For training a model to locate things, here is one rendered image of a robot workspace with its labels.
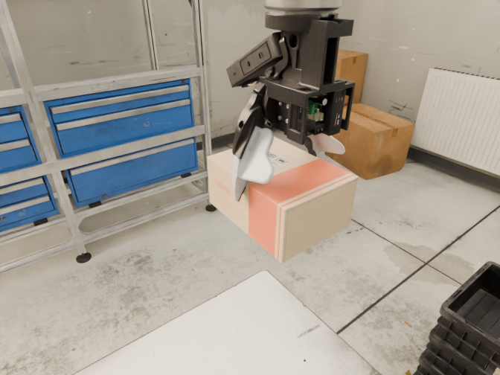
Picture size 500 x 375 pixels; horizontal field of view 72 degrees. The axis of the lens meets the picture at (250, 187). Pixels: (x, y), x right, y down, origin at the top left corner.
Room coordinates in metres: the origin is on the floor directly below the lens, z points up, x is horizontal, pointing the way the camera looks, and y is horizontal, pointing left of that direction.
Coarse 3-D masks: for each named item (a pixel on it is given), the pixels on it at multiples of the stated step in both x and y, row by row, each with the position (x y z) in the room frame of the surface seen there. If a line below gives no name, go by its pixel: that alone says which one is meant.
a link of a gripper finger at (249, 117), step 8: (256, 96) 0.36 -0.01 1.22; (248, 104) 0.37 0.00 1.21; (256, 104) 0.36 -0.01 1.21; (248, 112) 0.36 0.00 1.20; (256, 112) 0.36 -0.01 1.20; (240, 120) 0.36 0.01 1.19; (248, 120) 0.35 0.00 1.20; (256, 120) 0.36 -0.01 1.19; (264, 120) 0.36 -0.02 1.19; (240, 128) 0.35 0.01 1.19; (248, 128) 0.35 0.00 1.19; (240, 136) 0.35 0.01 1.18; (248, 136) 0.35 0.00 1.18; (240, 144) 0.35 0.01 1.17; (232, 152) 0.36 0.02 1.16; (240, 152) 0.35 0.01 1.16
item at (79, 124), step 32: (96, 96) 1.60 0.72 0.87; (128, 96) 1.68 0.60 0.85; (160, 96) 1.79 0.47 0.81; (64, 128) 1.49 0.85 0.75; (96, 128) 1.58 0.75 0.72; (128, 128) 1.67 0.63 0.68; (160, 128) 1.77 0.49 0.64; (128, 160) 1.65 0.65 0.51; (160, 160) 1.75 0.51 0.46; (192, 160) 1.87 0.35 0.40; (96, 192) 1.53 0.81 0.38
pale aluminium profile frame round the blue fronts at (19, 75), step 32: (0, 0) 1.43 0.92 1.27; (192, 0) 1.93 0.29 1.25; (0, 32) 1.96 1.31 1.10; (32, 96) 1.43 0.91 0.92; (192, 96) 1.91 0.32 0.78; (32, 128) 1.43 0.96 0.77; (192, 128) 1.84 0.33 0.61; (64, 160) 1.44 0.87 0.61; (96, 160) 1.52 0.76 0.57; (64, 192) 1.43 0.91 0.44; (32, 224) 1.35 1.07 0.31; (64, 224) 1.40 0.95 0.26; (128, 224) 1.59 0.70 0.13; (32, 256) 1.30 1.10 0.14
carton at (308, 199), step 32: (224, 160) 0.41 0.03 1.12; (288, 160) 0.41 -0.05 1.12; (320, 160) 0.41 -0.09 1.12; (224, 192) 0.39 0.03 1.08; (256, 192) 0.33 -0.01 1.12; (288, 192) 0.33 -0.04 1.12; (320, 192) 0.33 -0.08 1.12; (352, 192) 0.36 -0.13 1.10; (256, 224) 0.33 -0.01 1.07; (288, 224) 0.30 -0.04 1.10; (320, 224) 0.33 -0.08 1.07; (288, 256) 0.30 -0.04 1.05
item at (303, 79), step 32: (288, 32) 0.37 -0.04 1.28; (320, 32) 0.33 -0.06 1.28; (352, 32) 0.35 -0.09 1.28; (288, 64) 0.37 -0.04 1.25; (320, 64) 0.33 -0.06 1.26; (288, 96) 0.33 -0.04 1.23; (320, 96) 0.33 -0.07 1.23; (352, 96) 0.35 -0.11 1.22; (288, 128) 0.33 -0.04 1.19; (320, 128) 0.34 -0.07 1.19
